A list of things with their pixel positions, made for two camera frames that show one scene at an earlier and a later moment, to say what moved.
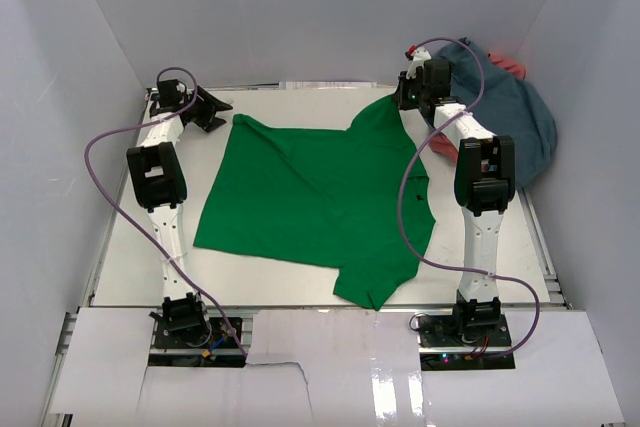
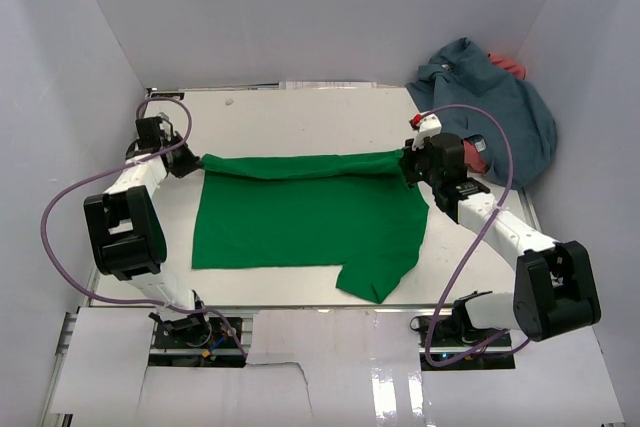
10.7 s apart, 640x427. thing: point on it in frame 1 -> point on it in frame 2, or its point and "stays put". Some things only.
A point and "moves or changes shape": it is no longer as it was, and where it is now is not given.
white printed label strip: [326, 85] stays put
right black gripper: [404, 84] -> [407, 161]
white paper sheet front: [335, 368] stays put
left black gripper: [211, 105] -> [190, 164]
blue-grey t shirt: [510, 106] stays put
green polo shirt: [327, 197] moves or changes shape
